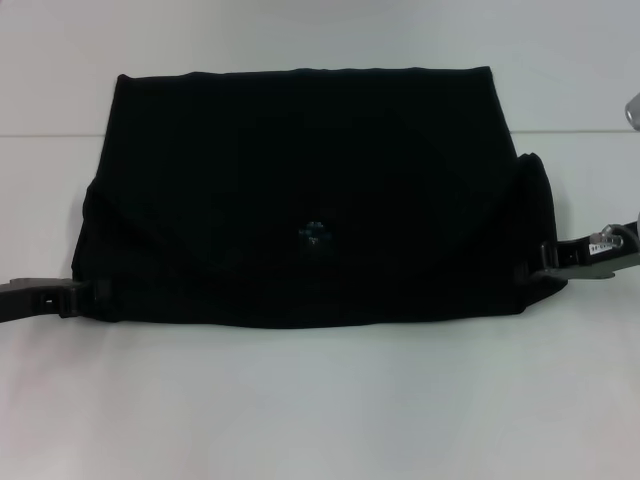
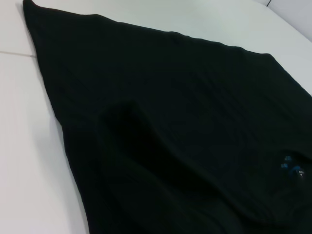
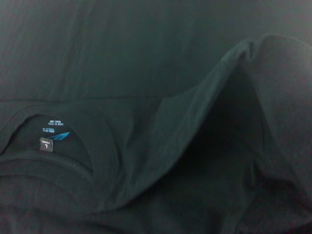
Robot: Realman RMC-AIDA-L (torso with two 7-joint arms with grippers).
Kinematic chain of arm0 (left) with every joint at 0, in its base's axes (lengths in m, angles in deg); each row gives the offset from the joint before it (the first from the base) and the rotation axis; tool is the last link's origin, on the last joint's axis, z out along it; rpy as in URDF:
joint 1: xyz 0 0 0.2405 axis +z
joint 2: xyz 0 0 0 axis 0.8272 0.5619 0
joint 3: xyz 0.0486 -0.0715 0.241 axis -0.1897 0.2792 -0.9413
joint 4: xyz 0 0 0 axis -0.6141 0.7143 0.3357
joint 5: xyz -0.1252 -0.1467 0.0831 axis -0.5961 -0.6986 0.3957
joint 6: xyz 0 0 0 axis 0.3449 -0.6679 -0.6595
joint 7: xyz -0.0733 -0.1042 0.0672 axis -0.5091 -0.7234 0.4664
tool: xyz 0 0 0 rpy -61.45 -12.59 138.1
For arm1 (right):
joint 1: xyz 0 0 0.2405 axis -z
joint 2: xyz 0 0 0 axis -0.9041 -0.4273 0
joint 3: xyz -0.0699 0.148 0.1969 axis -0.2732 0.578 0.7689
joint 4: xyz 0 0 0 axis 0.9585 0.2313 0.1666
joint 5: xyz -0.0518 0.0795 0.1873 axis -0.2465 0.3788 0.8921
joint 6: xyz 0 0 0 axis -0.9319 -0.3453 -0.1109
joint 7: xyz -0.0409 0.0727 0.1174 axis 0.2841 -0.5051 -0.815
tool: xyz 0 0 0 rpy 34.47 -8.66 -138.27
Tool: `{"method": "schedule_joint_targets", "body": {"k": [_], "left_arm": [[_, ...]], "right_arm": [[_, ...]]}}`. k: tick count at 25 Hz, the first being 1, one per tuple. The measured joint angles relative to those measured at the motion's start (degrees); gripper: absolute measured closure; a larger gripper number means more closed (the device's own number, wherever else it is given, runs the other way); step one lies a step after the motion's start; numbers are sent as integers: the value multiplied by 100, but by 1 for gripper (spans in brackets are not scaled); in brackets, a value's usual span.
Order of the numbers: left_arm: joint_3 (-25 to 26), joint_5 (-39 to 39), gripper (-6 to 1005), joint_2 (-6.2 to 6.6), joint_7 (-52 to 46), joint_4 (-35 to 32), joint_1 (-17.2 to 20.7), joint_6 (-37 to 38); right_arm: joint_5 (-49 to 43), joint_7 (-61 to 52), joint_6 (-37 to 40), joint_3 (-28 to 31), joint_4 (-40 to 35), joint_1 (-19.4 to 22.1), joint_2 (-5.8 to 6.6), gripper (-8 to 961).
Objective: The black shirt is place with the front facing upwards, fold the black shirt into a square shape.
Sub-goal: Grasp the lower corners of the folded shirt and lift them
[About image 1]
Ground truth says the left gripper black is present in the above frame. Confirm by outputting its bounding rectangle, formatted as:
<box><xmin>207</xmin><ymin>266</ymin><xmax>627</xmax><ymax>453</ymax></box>
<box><xmin>0</xmin><ymin>277</ymin><xmax>115</xmax><ymax>325</ymax></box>

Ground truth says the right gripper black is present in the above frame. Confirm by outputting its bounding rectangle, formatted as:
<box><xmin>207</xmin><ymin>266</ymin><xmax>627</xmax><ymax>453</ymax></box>
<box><xmin>517</xmin><ymin>234</ymin><xmax>640</xmax><ymax>285</ymax></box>

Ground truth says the right arm silver cable plug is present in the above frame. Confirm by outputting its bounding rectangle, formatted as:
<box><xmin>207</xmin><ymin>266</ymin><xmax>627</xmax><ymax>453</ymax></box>
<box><xmin>587</xmin><ymin>224</ymin><xmax>617</xmax><ymax>251</ymax></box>

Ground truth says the black shirt with FREE print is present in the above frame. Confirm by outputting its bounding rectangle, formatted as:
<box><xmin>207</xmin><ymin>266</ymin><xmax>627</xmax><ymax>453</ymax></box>
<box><xmin>69</xmin><ymin>64</ymin><xmax>570</xmax><ymax>332</ymax></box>

